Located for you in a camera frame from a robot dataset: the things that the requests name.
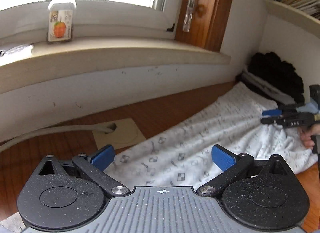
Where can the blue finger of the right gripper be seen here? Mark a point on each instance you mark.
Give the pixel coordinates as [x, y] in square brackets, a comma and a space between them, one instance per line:
[272, 120]
[272, 112]

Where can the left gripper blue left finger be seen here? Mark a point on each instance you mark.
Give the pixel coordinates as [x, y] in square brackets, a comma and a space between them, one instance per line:
[102, 158]

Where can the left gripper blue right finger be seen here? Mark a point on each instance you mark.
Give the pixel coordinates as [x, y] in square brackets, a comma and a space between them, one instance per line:
[223, 158]

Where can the white patterned pajama garment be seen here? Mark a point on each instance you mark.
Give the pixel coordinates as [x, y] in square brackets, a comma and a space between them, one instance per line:
[181, 156]

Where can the grey folded clothes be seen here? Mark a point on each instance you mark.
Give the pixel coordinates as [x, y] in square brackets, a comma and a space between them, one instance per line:
[263, 88]

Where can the black clothes pile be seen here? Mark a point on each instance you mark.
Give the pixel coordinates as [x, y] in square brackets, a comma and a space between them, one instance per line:
[280, 74]

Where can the person's right hand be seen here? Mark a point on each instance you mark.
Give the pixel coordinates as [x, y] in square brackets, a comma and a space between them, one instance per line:
[307, 133]

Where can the clear plastic bag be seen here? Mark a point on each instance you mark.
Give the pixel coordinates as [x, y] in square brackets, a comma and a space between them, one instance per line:
[23, 50]

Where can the glass jar orange label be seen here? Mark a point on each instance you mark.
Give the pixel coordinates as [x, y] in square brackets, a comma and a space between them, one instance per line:
[60, 23]

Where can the beige cable cover plate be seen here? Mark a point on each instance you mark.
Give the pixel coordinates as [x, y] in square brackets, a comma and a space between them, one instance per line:
[125, 134]

